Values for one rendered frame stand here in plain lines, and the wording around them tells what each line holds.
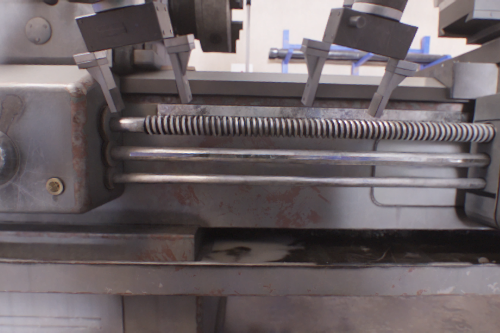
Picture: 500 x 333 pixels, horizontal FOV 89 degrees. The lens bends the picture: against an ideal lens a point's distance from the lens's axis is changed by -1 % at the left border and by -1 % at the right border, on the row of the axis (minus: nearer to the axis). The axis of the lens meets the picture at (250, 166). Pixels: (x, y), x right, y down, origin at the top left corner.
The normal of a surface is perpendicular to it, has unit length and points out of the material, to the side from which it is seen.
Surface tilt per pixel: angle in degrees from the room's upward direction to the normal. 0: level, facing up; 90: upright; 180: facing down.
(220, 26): 135
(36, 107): 90
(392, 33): 113
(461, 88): 90
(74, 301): 90
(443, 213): 90
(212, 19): 127
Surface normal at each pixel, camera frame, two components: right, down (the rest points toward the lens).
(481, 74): 0.02, 0.11
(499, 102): -1.00, -0.02
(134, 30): -0.10, 0.49
